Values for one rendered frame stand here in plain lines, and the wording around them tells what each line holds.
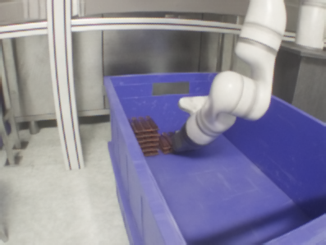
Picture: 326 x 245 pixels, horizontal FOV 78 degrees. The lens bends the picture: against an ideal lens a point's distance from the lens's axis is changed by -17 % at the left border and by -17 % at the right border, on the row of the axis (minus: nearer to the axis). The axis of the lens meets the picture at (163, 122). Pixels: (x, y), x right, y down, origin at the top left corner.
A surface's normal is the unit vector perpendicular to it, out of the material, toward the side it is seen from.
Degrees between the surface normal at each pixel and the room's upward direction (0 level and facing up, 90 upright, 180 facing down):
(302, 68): 90
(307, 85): 90
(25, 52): 90
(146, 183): 0
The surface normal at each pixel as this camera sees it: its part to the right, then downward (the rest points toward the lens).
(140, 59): 0.28, 0.42
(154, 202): 0.04, -0.90
